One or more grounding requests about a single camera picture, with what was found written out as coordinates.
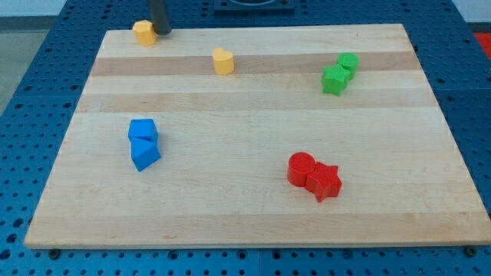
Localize yellow heart block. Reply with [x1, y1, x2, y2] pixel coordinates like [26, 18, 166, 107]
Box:
[212, 48, 235, 75]

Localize yellow hexagon block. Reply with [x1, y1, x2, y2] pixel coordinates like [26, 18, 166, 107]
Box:
[132, 20, 157, 47]

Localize red cylinder block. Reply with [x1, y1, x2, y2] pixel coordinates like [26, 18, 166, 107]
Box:
[287, 152, 316, 187]

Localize wooden board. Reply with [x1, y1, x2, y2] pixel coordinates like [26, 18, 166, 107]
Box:
[25, 24, 490, 249]

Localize red star block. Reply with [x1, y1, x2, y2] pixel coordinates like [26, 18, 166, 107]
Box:
[305, 162, 342, 202]

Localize blue cube block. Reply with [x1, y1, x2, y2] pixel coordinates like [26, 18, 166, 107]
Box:
[127, 119, 158, 142]

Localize blue triangle block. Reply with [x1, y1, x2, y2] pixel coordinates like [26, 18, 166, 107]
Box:
[130, 138, 161, 172]

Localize green star block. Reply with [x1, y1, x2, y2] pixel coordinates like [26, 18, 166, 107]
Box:
[321, 64, 351, 96]

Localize green cylinder block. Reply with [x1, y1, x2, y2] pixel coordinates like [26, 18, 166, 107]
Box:
[338, 52, 359, 81]

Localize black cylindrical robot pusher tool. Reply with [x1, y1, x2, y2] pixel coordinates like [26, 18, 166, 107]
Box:
[148, 0, 172, 35]

